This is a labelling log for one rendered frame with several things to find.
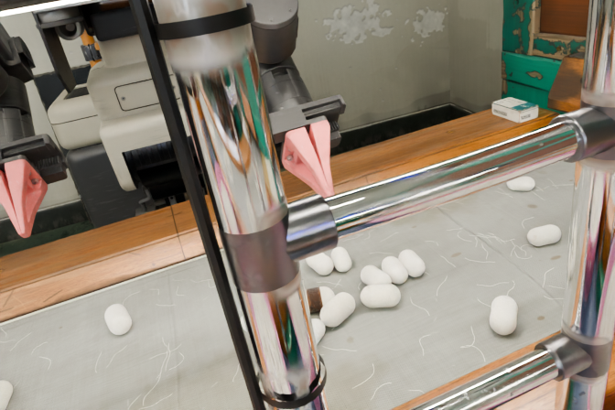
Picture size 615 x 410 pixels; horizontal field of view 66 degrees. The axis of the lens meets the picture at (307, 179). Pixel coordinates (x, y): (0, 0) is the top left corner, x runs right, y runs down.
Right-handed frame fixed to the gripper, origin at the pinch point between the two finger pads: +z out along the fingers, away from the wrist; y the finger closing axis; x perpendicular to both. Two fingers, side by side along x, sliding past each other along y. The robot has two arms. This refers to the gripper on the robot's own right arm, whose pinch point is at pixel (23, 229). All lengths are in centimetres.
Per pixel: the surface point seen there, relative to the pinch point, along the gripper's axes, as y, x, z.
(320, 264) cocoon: 28.0, -4.7, 16.1
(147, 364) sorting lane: 9.9, -5.5, 19.3
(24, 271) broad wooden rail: -2.5, 5.6, 2.4
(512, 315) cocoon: 38.6, -14.5, 27.5
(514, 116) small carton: 66, 5, 3
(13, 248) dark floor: -67, 181, -85
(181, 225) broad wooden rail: 15.8, 5.2, 3.3
